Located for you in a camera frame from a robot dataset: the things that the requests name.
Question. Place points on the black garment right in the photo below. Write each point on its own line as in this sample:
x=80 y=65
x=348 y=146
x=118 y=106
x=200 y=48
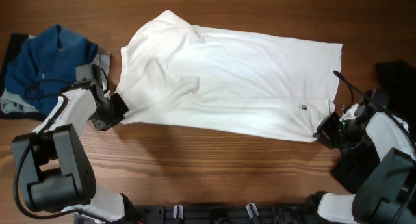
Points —
x=397 y=79

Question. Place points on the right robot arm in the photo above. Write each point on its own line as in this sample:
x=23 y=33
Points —
x=377 y=166

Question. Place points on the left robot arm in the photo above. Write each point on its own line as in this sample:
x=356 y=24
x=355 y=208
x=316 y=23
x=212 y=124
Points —
x=53 y=174

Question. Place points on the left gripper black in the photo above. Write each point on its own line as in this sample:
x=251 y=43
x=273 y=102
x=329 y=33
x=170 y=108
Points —
x=103 y=123

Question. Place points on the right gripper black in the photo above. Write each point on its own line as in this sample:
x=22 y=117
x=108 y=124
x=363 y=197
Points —
x=328 y=128

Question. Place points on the white t-shirt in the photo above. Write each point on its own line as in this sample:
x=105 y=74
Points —
x=175 y=73

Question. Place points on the blue polo shirt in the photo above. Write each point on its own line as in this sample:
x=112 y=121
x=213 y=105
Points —
x=46 y=64

